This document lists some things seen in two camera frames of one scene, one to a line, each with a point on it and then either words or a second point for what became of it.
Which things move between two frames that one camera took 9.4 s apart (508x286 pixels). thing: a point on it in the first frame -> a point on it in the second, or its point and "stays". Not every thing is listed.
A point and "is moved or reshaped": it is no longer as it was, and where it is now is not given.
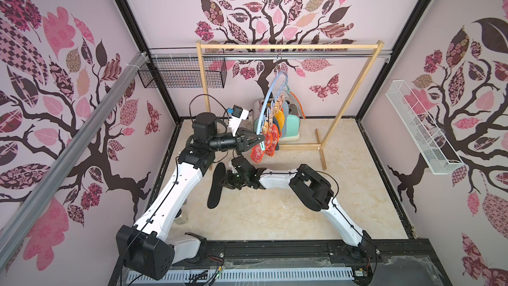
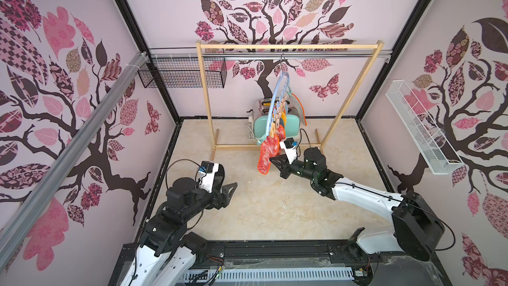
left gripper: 241,143 -> 223,199
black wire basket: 183,73 stays
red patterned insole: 271,140 -> 281,133
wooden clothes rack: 375,45 stays
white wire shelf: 436,153 stays
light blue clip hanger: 272,96 is moved or reshaped
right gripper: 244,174 -> 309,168
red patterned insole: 256,153 -> 269,147
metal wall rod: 270,55 stays
